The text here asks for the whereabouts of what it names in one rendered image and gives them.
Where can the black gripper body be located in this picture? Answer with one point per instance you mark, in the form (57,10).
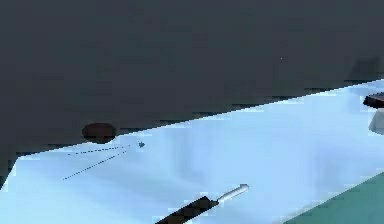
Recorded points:
(141,144)

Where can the black and silver knife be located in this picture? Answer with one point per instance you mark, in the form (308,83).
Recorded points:
(200,205)

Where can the brown potato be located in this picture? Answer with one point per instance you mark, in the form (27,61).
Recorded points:
(99,132)

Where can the black pan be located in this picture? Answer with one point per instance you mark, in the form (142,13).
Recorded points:
(375,100)

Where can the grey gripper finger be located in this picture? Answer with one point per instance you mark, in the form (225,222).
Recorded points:
(96,150)
(95,165)

